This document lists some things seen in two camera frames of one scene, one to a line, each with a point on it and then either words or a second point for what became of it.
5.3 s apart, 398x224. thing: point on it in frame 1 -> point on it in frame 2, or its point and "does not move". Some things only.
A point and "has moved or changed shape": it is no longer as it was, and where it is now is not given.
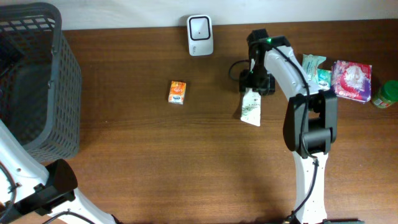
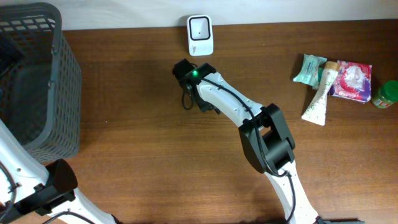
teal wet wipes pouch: [310, 64] does not move
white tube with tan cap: [251, 107] has moved or changed shape
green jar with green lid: [386, 94] does not move
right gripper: [268, 86] -> [202, 102]
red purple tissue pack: [352, 80] does not move
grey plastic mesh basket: [40, 81] does not move
